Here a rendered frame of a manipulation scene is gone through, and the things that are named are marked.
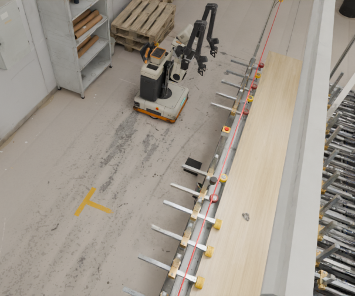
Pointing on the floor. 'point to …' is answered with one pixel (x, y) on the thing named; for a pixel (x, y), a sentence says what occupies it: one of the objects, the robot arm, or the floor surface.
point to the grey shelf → (93, 59)
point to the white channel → (312, 162)
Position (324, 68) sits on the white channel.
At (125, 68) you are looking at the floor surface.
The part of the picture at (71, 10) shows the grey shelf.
